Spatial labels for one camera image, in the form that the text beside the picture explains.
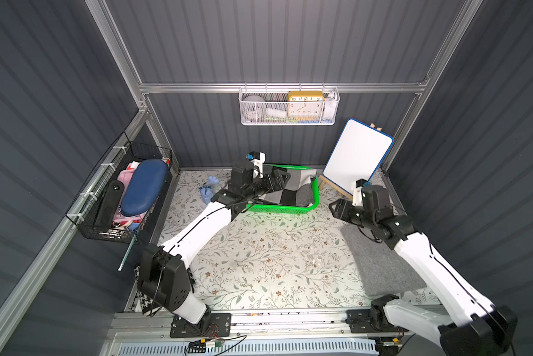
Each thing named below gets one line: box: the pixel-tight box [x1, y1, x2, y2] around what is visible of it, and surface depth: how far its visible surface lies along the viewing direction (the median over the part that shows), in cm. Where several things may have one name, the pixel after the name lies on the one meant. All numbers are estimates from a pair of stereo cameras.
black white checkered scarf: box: [257, 166, 317, 207], surface depth 101 cm
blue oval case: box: [120, 158, 170, 217], surface depth 69 cm
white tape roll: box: [242, 94, 266, 123], surface depth 89 cm
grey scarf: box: [339, 224, 427, 297], surface depth 82 cm
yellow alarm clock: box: [287, 90, 326, 121], surface depth 91 cm
